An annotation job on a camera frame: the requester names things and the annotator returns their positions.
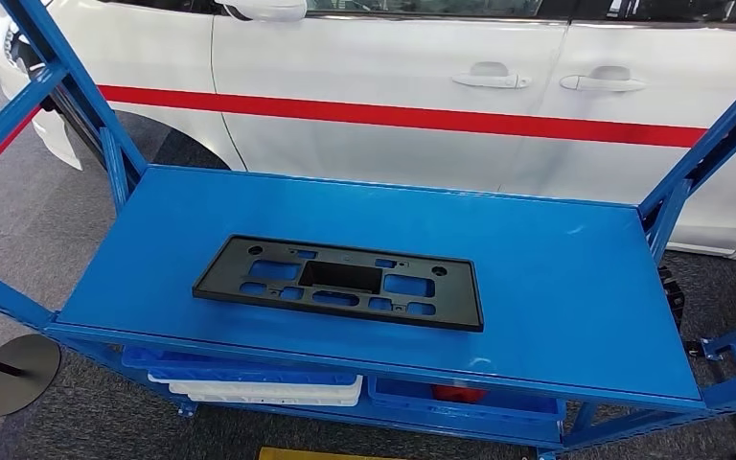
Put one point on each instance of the black plastic plate bracket part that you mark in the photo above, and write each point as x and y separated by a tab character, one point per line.
460	298

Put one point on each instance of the blue metal shelf rack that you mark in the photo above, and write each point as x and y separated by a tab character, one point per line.
533	266

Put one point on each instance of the white car with red stripe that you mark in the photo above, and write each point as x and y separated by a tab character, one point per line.
374	63

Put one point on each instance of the red object in bin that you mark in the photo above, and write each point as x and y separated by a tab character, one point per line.
460	393

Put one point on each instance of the white plastic bin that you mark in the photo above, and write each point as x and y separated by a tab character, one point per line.
266	390

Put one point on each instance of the blue plastic bin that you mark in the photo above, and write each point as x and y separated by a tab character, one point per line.
469	416

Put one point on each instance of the white car side mirror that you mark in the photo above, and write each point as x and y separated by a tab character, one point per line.
266	9

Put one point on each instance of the black ribbed plastic object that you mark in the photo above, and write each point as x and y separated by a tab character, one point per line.
671	295

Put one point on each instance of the black stanchion with round base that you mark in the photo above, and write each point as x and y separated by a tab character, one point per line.
19	387

